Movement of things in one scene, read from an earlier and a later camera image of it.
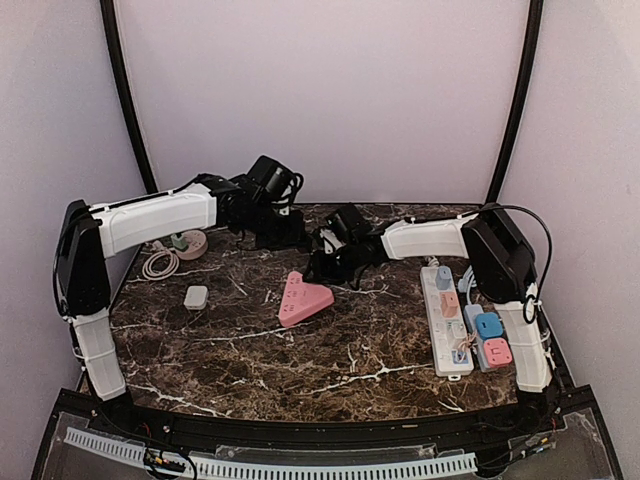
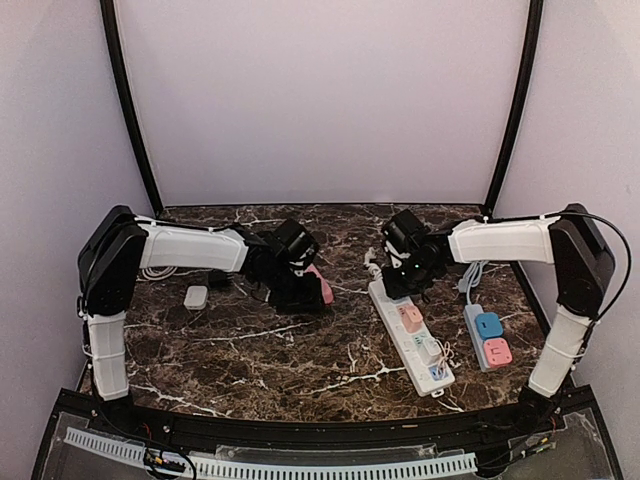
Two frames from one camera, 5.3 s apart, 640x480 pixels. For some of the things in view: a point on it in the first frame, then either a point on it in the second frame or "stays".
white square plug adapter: (196, 297) stays
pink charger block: (449, 304) -> (411, 318)
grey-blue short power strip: (470, 314) stays
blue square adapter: (488, 325) stays
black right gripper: (323, 273) -> (395, 290)
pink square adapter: (497, 351) stays
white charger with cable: (459, 331) -> (433, 350)
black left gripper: (296, 236) -> (308, 296)
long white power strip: (451, 356) -> (428, 380)
